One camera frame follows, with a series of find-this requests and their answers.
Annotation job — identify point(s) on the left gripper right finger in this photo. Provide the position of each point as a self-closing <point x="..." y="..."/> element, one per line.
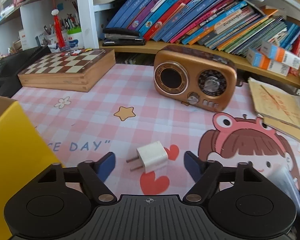
<point x="205" y="175"/>

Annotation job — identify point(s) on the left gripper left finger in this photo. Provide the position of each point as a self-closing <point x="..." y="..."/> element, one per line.
<point x="94" y="174"/>

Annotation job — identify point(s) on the white charger plug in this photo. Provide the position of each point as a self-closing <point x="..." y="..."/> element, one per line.
<point x="152" y="157"/>

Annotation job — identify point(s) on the pink checkered table mat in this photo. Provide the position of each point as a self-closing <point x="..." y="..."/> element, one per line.
<point x="123" y="111"/>

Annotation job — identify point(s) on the yellow cardboard box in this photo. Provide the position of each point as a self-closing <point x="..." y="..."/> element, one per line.
<point x="23" y="154"/>

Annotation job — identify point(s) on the brown retro radio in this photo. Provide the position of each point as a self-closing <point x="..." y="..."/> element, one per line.
<point x="195" y="77"/>

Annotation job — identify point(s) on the brown paper envelopes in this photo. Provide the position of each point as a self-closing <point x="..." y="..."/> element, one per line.
<point x="278" y="109"/>

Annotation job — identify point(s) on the wooden chess board box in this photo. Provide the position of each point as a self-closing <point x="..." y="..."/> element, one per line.
<point x="74" y="70"/>

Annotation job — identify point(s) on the orange white box lower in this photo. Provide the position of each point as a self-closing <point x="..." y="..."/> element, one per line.
<point x="259" y="60"/>

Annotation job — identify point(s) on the black electronic keyboard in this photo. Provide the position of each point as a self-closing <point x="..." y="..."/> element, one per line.
<point x="12" y="65"/>

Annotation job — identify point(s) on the white pen holder cup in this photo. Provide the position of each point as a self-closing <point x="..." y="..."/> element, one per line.
<point x="75" y="38"/>

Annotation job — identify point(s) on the red tassel ornament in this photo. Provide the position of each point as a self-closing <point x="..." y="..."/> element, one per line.
<point x="58" y="29"/>

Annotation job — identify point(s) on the orange white medicine box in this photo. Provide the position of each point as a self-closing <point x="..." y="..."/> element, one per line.
<point x="280" y="55"/>

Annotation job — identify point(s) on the black stapler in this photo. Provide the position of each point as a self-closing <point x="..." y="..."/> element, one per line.
<point x="122" y="37"/>

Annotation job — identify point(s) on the row of leaning books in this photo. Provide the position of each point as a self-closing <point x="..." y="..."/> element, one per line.
<point x="231" y="26"/>

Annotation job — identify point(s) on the white bookshelf frame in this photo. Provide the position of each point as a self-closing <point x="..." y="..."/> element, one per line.
<point x="32" y="15"/>

